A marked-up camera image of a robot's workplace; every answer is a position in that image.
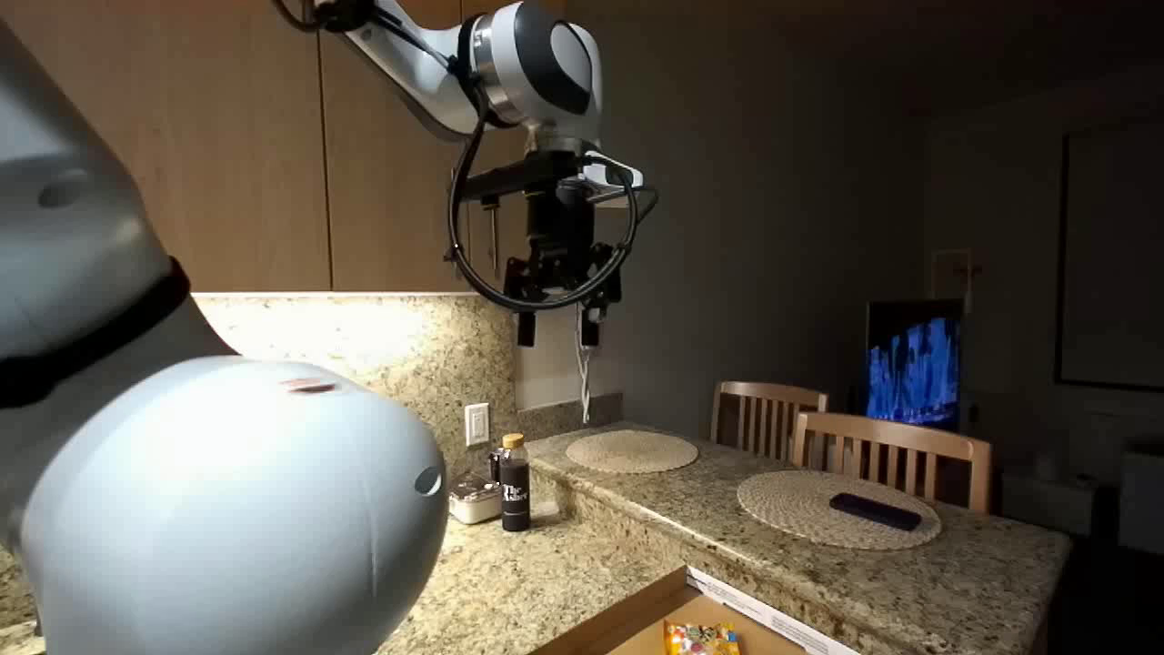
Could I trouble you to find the wooden wall cabinets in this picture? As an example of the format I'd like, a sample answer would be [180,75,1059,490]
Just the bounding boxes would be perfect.
[0,0,573,295]

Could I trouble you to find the framed wall board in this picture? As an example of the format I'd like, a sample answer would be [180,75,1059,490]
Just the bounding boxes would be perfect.
[1055,116,1164,393]

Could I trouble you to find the yellow cartoon snack sachet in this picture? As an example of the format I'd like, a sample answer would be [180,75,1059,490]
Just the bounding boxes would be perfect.
[663,617,747,655]

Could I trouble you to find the round woven placemat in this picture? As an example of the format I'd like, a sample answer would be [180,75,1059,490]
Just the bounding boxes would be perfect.
[561,424,703,476]
[736,467,945,554]

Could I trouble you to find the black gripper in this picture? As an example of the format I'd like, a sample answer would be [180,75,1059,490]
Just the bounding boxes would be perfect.
[500,178,629,350]

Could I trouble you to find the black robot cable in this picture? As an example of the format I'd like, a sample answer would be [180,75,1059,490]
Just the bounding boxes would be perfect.
[268,0,665,316]

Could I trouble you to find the small white container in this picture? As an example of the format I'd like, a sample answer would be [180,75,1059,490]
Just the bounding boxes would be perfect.
[446,479,505,527]

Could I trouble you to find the white wall outlet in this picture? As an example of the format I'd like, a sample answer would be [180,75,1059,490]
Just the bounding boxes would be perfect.
[462,399,496,451]

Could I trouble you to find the black flat phone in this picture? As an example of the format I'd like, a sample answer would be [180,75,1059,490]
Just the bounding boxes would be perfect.
[828,489,926,535]

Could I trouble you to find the television screen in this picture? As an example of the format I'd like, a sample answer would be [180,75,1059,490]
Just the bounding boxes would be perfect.
[862,295,966,429]

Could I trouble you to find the wooden slat-back chair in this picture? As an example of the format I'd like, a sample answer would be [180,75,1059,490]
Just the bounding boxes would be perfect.
[790,409,996,516]
[705,377,831,467]

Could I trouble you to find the dark sauce bottle yellow cap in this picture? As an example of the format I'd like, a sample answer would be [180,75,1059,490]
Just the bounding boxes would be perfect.
[496,429,536,535]

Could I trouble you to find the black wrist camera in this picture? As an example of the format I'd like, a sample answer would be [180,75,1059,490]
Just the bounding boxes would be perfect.
[462,148,648,208]

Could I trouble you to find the wooden tray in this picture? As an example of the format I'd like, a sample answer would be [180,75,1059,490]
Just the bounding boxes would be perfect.
[531,561,845,655]

